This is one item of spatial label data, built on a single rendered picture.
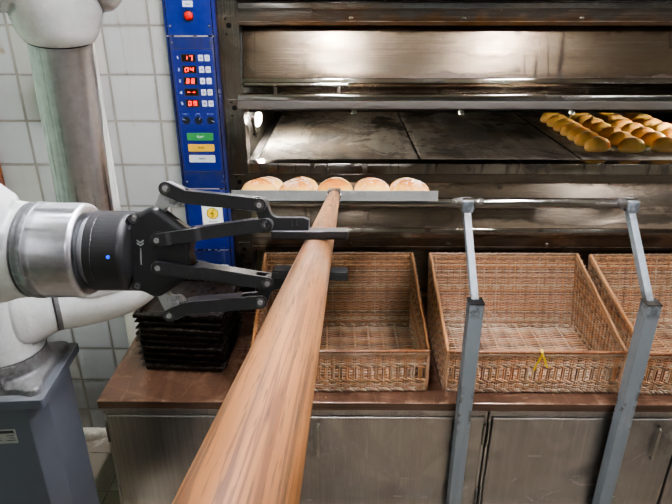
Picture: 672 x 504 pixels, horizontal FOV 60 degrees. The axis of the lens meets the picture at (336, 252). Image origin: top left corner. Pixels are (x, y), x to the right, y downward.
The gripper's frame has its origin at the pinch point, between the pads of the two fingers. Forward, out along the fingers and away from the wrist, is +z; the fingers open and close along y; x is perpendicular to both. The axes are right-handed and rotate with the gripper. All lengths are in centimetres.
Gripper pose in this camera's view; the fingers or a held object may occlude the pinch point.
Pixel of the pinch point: (311, 253)
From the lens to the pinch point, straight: 54.6
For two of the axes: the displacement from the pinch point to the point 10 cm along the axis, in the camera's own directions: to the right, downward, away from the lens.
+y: -0.1, 9.9, 1.5
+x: -0.2, 1.5, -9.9
